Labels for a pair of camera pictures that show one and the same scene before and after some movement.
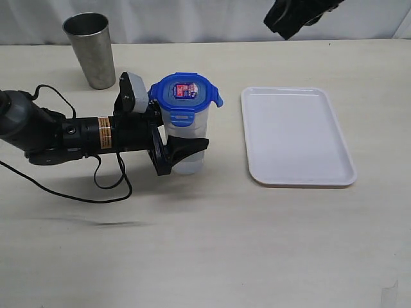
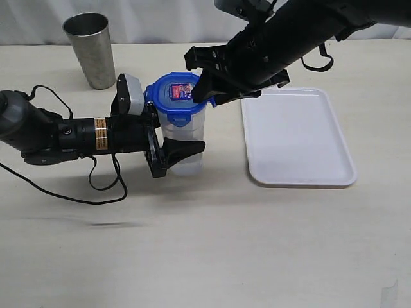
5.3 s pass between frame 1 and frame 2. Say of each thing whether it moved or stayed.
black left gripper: stayed
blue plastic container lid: stayed
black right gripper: moved
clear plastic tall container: stayed
